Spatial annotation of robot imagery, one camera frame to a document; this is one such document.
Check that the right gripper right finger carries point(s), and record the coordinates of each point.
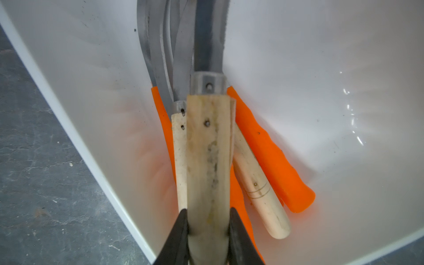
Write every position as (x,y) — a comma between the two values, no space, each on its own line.
(241,248)

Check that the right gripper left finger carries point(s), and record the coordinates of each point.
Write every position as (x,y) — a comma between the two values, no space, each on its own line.
(175,250)

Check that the white rectangular storage box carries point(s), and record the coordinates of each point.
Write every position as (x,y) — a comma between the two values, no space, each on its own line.
(338,85)

